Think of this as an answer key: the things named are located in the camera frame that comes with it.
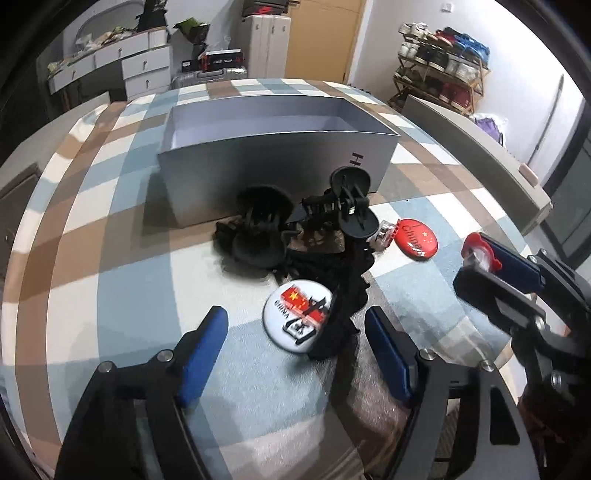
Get stack of shoe boxes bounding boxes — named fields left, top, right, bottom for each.
left=240, top=0, right=287, bottom=17

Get black round-ended hair claw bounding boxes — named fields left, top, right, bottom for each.
left=323, top=166, right=377, bottom=241

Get silver suitcase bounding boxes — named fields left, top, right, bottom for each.
left=171, top=67, right=247, bottom=90

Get black bag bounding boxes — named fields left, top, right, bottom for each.
left=139, top=0, right=169, bottom=31

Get white drawer dresser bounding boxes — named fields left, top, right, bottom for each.
left=48, top=28, right=174, bottom=100

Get brown patterned hair tie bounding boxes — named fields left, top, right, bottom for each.
left=295, top=226, right=347, bottom=259

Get wooden shoe rack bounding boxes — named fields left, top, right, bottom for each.
left=388, top=23, right=490, bottom=116

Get wooden door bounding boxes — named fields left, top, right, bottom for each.
left=286, top=0, right=368, bottom=84

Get grey bed board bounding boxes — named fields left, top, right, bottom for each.
left=48, top=91, right=112, bottom=123
left=406, top=95, right=553, bottom=227

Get checkered blanket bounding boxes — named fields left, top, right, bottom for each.
left=0, top=78, right=550, bottom=480

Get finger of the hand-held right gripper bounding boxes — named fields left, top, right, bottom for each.
left=480, top=237, right=550, bottom=294
left=453, top=267, right=548, bottom=335

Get silver cardboard box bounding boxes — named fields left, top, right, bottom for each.
left=157, top=95, right=402, bottom=229

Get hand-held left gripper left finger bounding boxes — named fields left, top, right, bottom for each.
left=55, top=305, right=232, bottom=480

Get purple bag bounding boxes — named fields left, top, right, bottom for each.
left=475, top=115, right=509, bottom=146

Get black fuzzy hair claw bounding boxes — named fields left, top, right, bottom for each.
left=215, top=185, right=296, bottom=278

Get dark wrapped bouquet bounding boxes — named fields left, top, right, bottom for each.
left=173, top=17, right=211, bottom=47

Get long mop handle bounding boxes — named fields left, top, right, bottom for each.
left=529, top=74, right=565, bottom=164

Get white suitcase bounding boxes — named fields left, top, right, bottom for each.
left=247, top=14, right=294, bottom=77

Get black braided hair tie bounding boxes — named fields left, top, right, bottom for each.
left=277, top=240, right=375, bottom=361

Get clear plastic clip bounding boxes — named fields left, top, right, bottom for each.
left=376, top=222, right=399, bottom=251

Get rows of shoes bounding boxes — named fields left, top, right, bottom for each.
left=398, top=22, right=490, bottom=104

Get red oval badge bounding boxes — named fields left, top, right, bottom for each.
left=396, top=217, right=437, bottom=260

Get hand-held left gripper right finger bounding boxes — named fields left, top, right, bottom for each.
left=365, top=305, right=541, bottom=480

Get white round badge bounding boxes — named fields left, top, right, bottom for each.
left=262, top=279, right=334, bottom=349

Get black red flat box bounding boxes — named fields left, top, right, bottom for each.
left=203, top=48, right=243, bottom=72

